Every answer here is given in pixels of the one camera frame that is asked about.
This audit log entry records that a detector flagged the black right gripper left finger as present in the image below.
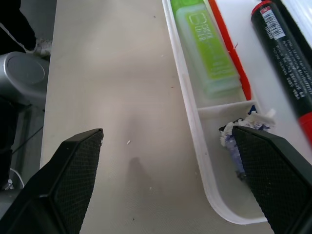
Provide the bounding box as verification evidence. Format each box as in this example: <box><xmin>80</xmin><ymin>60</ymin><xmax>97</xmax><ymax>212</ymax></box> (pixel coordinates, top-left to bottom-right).
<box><xmin>0</xmin><ymin>128</ymin><xmax>104</xmax><ymax>234</ymax></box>

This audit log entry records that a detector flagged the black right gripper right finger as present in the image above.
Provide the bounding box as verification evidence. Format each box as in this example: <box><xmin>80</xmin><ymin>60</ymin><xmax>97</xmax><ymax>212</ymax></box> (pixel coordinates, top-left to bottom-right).
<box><xmin>231</xmin><ymin>125</ymin><xmax>312</xmax><ymax>234</ymax></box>

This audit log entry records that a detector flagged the white blue wrapper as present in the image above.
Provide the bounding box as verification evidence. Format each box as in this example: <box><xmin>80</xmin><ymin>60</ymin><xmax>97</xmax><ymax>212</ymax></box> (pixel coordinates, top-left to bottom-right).
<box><xmin>218</xmin><ymin>109</ymin><xmax>277</xmax><ymax>181</ymax></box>

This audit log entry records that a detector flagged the black marker with red cap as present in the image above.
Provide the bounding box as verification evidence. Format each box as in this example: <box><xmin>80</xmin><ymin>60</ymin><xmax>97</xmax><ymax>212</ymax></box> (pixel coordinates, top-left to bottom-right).
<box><xmin>250</xmin><ymin>0</ymin><xmax>312</xmax><ymax>134</ymax></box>

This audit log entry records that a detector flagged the white open pencil case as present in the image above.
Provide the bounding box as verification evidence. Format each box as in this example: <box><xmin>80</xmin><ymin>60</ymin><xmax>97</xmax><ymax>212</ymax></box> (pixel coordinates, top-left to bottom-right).
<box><xmin>161</xmin><ymin>0</ymin><xmax>312</xmax><ymax>226</ymax></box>

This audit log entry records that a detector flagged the small crumpled white scrap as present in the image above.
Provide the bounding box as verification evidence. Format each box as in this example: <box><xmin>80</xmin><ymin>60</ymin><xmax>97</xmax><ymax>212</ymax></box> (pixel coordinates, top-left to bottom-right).
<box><xmin>1</xmin><ymin>178</ymin><xmax>14</xmax><ymax>192</ymax></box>

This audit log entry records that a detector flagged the white frayed cord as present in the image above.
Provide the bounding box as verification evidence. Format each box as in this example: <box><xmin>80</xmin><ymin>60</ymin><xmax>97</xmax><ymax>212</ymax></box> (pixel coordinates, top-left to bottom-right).
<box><xmin>0</xmin><ymin>22</ymin><xmax>53</xmax><ymax>58</ymax></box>

